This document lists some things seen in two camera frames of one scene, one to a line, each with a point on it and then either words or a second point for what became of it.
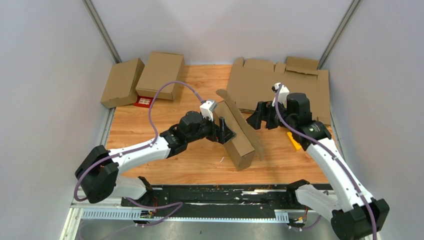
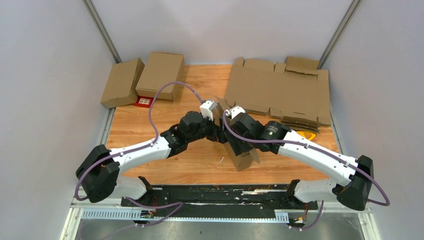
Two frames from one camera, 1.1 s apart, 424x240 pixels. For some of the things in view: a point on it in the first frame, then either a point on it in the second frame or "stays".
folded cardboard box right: [161, 68] stays
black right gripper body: [272, 119] -> [239, 144]
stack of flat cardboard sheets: [251, 82] stays
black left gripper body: [208, 130] stays
